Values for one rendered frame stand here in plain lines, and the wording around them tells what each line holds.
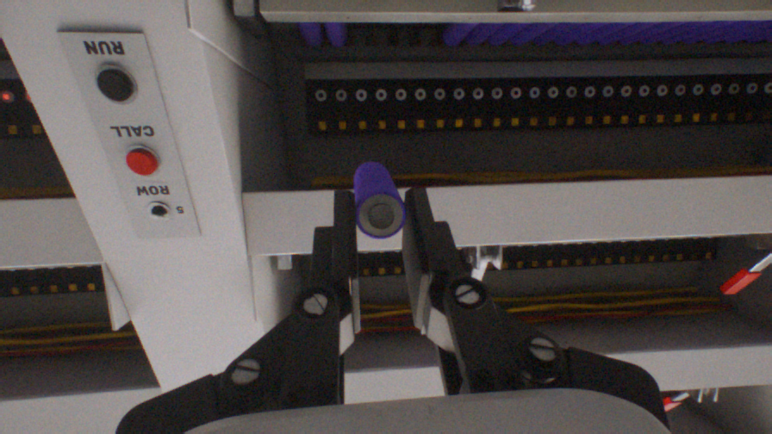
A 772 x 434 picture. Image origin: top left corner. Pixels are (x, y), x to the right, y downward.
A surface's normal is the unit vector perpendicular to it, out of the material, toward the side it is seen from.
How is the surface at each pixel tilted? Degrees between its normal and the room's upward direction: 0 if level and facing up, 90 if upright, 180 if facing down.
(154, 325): 90
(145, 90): 90
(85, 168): 90
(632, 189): 108
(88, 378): 162
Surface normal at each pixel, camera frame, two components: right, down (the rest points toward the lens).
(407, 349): -0.02, -0.98
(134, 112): 0.09, 0.48
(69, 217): 0.08, 0.18
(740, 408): -1.00, 0.04
